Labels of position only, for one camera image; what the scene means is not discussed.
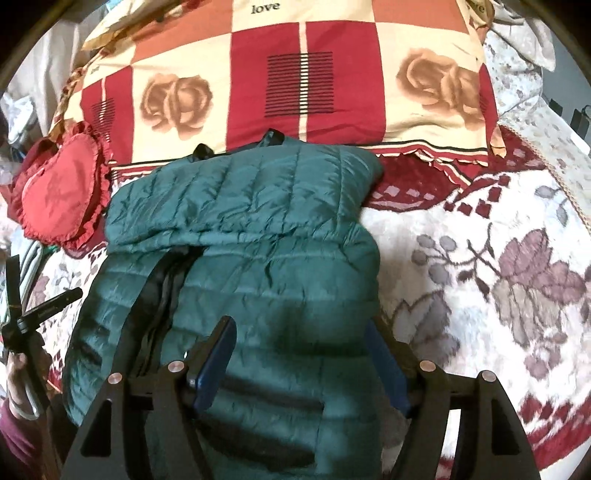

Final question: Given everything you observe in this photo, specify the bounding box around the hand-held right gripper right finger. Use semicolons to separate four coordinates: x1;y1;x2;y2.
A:
365;316;542;480

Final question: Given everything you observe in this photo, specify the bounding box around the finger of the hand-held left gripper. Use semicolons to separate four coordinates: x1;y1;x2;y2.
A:
16;287;85;334
4;255;22;319

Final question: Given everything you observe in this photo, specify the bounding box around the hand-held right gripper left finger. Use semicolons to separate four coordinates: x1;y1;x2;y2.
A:
60;315;238;480

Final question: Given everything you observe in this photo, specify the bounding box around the green puffer jacket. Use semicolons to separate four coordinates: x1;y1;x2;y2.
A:
62;129;386;480

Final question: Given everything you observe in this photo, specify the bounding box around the person's left hand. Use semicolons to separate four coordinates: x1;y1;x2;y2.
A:
4;352;29;409

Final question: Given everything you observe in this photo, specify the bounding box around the red heart-shaped frilled pillow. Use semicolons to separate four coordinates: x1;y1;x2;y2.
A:
11;121;114;252

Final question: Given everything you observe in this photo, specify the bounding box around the white purple floral blanket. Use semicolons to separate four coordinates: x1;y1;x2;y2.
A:
0;124;591;480

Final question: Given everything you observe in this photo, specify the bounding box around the light grey cloth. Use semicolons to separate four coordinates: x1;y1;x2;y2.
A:
0;9;100;112

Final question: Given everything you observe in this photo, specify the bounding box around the red cream checked rose pillow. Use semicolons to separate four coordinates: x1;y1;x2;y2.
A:
51;0;504;169

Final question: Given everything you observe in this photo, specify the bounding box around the white leaf-print quilt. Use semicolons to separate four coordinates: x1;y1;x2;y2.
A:
480;0;591;232

